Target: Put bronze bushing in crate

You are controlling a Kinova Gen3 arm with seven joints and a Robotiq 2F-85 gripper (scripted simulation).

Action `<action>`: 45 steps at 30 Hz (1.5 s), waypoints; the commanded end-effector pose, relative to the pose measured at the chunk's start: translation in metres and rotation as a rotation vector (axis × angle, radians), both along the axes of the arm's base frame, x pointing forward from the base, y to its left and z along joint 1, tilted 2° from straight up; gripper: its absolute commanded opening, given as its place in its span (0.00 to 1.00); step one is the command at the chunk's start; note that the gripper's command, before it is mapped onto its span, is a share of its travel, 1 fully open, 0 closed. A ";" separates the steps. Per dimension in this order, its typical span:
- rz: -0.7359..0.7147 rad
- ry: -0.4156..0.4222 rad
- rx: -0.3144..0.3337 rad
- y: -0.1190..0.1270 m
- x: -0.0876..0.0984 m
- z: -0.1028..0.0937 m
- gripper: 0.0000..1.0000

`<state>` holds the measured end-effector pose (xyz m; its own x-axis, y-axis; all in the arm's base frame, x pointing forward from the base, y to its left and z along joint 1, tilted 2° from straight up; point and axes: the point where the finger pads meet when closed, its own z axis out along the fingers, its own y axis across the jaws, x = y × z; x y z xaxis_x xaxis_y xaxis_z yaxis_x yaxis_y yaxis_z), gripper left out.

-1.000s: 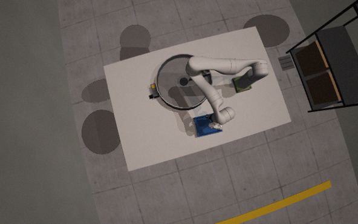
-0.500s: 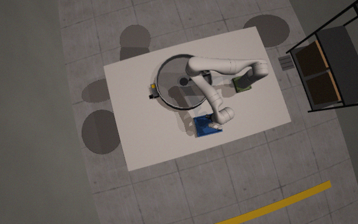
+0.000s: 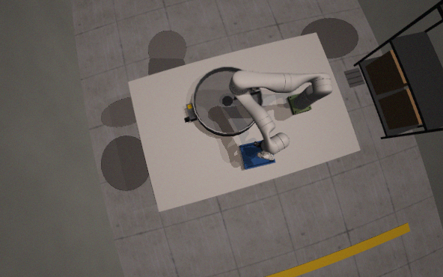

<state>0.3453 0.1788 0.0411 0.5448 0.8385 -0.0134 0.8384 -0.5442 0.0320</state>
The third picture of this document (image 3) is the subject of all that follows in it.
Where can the blue shallow tray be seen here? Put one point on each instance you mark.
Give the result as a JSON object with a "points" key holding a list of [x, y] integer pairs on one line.
{"points": [[249, 156]]}

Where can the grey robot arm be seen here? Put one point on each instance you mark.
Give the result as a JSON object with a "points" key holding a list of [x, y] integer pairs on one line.
{"points": [[279, 83]]}

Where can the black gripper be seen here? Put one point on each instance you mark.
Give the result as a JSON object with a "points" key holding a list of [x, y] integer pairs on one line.
{"points": [[258, 144]]}

